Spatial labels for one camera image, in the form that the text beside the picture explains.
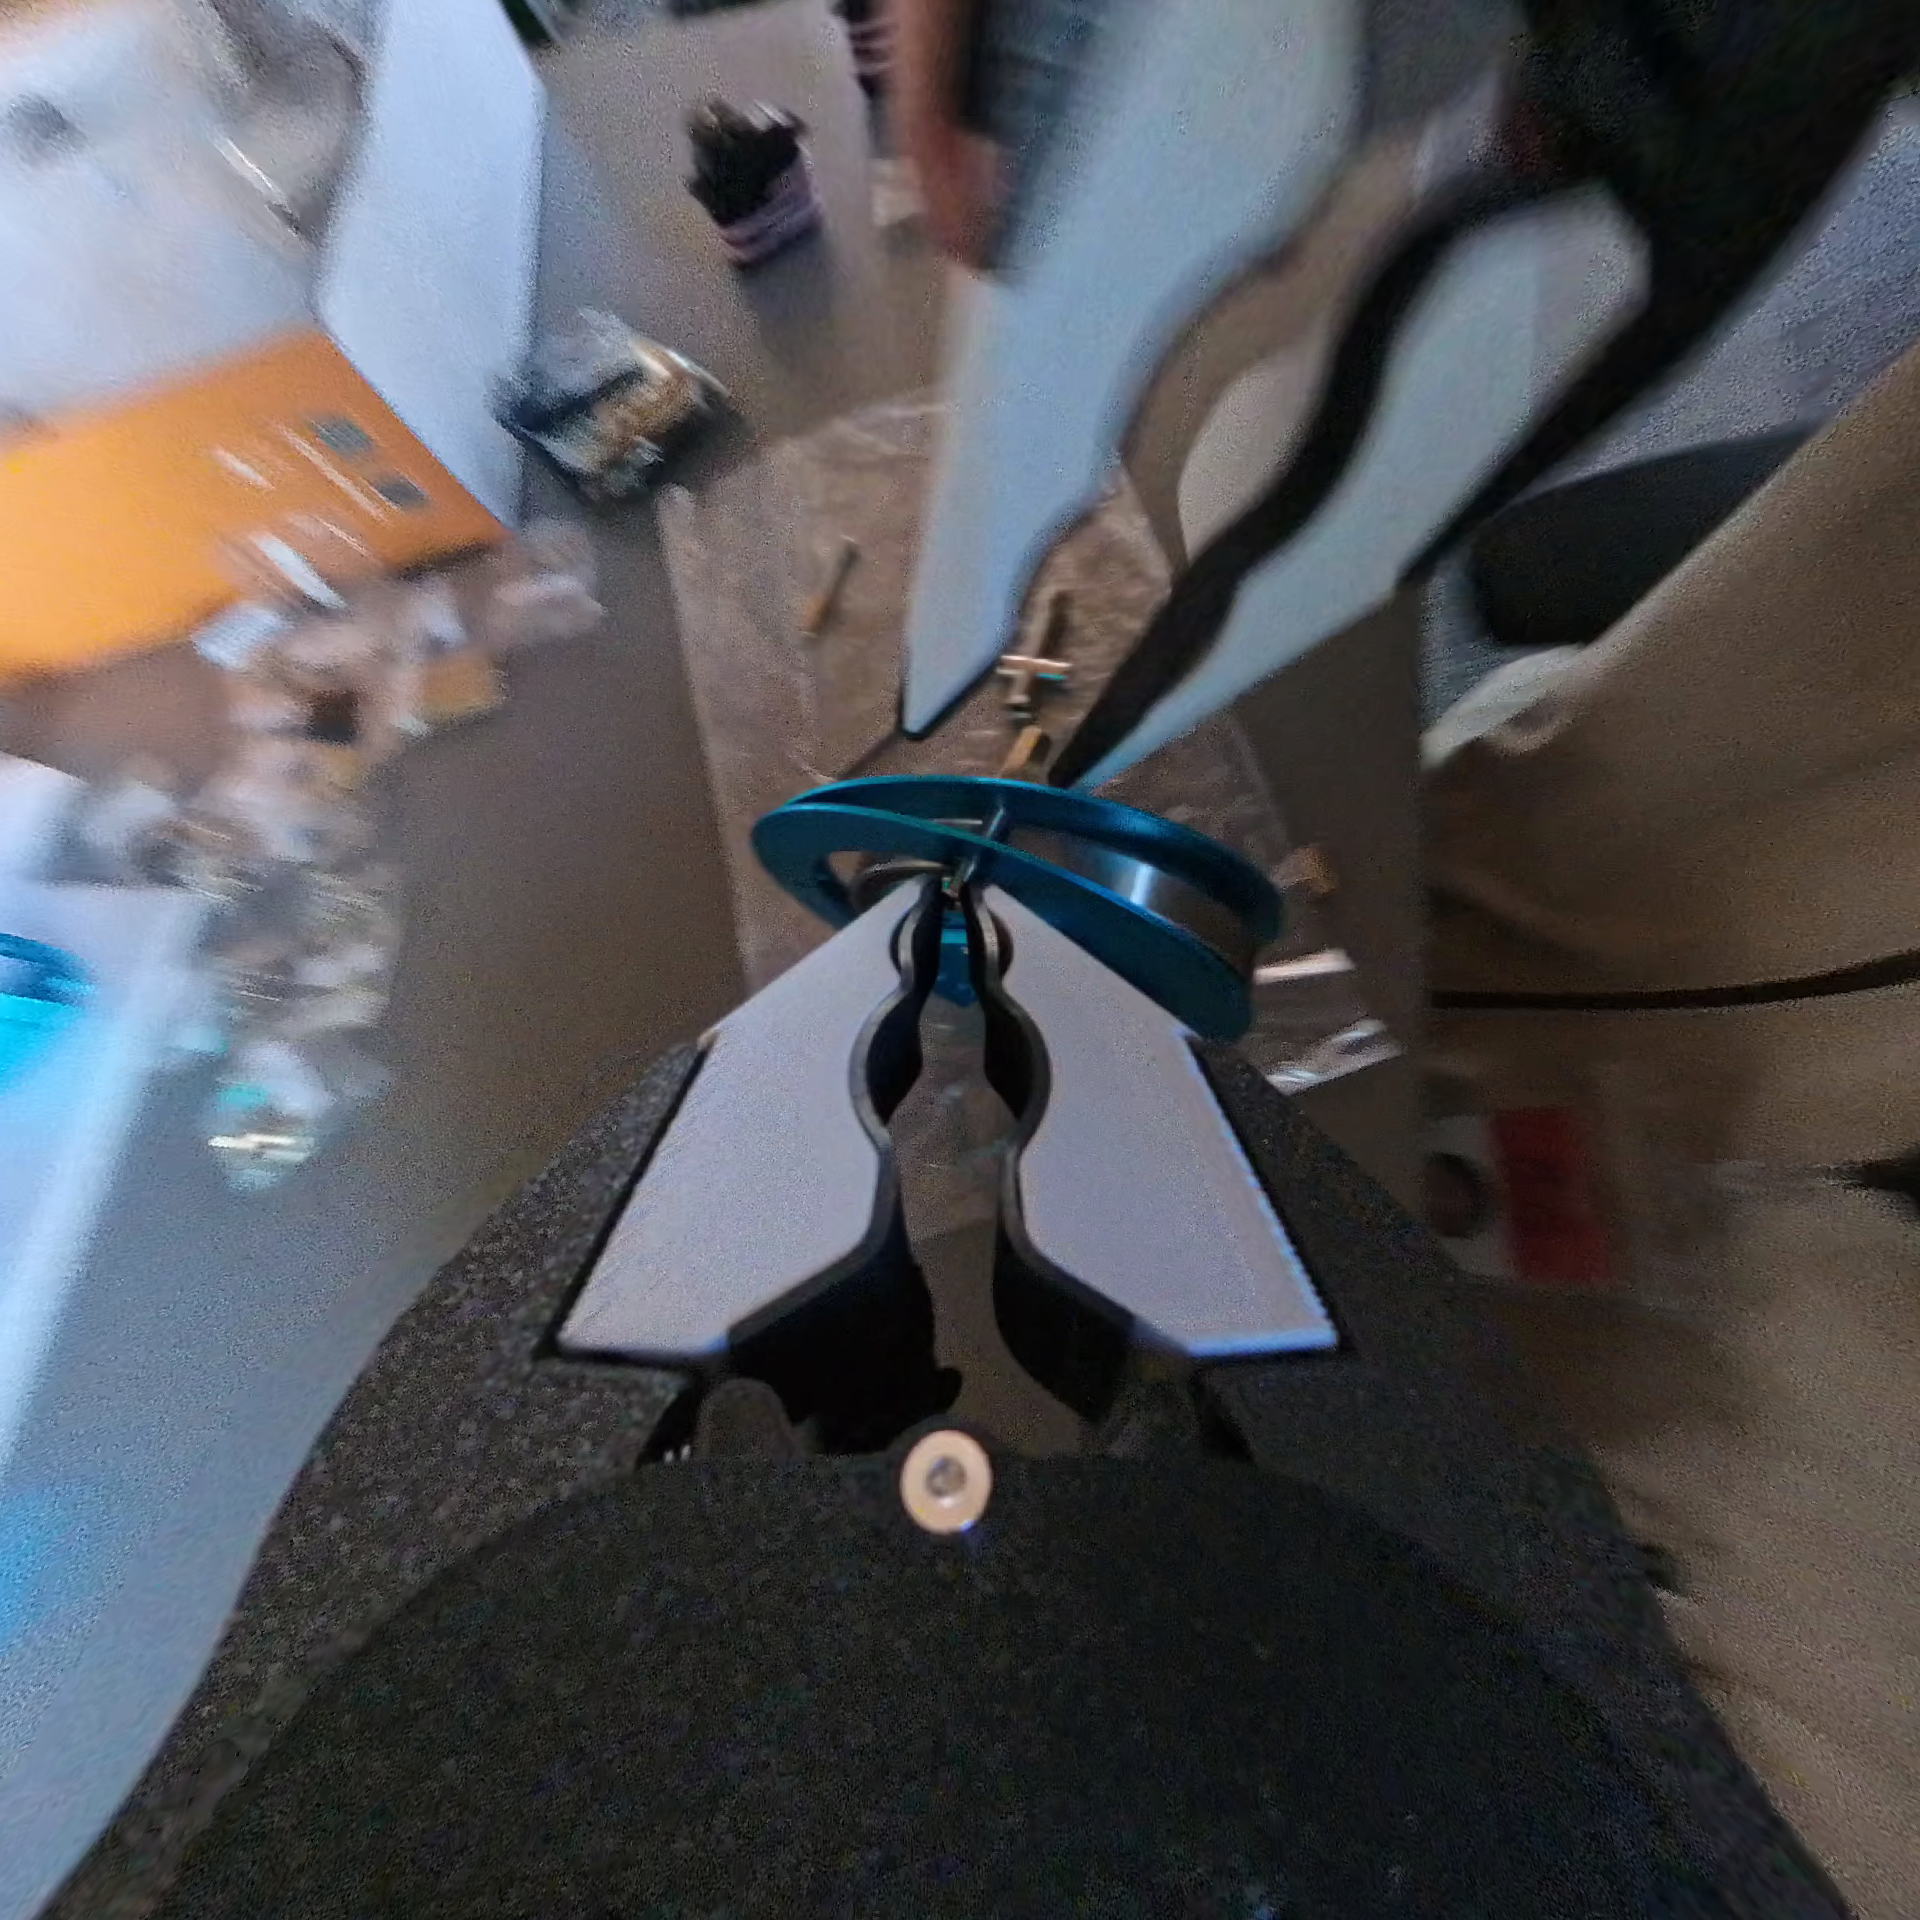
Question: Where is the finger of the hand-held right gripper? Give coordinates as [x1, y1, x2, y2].
[897, 0, 1372, 744]
[1052, 185, 1657, 795]

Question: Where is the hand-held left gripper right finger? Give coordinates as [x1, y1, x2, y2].
[965, 883, 1339, 1422]

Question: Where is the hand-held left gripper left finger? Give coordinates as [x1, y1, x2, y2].
[555, 883, 941, 1452]

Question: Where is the teal round turntable base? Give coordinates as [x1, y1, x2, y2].
[751, 771, 1286, 1046]

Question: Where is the metal cross socket wrench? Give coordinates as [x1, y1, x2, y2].
[997, 592, 1078, 720]

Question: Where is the person's right hand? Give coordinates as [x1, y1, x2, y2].
[907, 74, 1041, 279]

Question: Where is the black chair armrest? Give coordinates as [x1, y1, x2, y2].
[1462, 427, 1827, 650]

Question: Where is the black servo motor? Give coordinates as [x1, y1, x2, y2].
[682, 99, 822, 270]
[833, 0, 925, 229]

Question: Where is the person's beige jacket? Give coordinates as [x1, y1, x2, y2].
[1416, 91, 1920, 1920]

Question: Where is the large clear plastic bag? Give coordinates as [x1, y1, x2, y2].
[661, 404, 1404, 1172]

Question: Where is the pile of small parts bags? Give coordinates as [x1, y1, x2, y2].
[47, 527, 610, 1189]

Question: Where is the orange cardboard box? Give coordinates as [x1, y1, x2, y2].
[0, 0, 548, 694]

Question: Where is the red lanyard card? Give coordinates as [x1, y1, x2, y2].
[1498, 1109, 1609, 1283]

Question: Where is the black strap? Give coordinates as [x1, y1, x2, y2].
[1424, 955, 1920, 1017]

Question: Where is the blue long round-end bracket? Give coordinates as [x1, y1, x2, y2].
[0, 935, 96, 1080]

